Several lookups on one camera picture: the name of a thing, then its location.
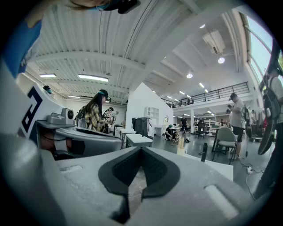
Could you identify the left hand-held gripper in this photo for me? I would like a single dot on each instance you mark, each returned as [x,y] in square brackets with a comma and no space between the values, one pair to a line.
[50,103]

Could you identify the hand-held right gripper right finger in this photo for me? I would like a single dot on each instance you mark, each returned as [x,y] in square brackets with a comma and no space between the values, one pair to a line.
[188,187]

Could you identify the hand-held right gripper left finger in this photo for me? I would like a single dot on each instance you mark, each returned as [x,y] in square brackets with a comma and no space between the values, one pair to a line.
[88,176]

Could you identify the beige cup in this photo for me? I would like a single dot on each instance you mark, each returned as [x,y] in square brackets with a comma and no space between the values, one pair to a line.
[181,151]

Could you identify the person's left hand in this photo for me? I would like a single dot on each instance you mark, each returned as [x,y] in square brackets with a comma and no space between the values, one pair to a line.
[47,143]

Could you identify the white ceramic sink basin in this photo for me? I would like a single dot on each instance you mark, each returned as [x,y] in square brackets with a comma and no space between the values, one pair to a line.
[139,139]

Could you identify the white shelf cabinet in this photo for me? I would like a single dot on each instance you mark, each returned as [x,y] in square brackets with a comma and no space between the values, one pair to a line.
[152,112]

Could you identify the black office chair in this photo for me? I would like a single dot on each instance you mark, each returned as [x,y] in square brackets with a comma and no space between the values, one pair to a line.
[200,128]

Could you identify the white house-shaped partition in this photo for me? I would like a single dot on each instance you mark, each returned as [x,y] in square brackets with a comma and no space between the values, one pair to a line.
[143,99]

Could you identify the grey-green chair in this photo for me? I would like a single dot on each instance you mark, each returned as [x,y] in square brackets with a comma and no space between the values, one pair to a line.
[225,136]

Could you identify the long ceiling light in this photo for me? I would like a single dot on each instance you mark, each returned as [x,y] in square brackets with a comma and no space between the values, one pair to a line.
[92,77]
[47,75]

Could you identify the black mezzanine railing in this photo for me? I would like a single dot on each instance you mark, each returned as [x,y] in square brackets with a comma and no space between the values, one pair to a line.
[221,91]

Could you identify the round ceiling light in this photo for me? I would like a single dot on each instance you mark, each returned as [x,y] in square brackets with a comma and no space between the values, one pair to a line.
[221,60]
[202,26]
[189,76]

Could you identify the person's blue shirt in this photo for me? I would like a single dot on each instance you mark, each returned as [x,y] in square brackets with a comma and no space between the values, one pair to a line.
[20,48]

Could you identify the person's dark cap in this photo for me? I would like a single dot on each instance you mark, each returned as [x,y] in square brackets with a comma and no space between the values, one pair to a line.
[110,5]

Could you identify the person's face and neck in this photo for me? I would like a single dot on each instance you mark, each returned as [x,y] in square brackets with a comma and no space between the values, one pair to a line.
[37,17]

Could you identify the ceiling air conditioner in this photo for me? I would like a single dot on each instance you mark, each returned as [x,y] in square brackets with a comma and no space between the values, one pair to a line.
[214,42]

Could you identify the large window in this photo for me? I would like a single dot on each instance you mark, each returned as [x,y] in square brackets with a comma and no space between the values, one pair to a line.
[258,44]

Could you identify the black head-mounted camera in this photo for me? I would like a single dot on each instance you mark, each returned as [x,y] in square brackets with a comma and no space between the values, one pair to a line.
[129,6]

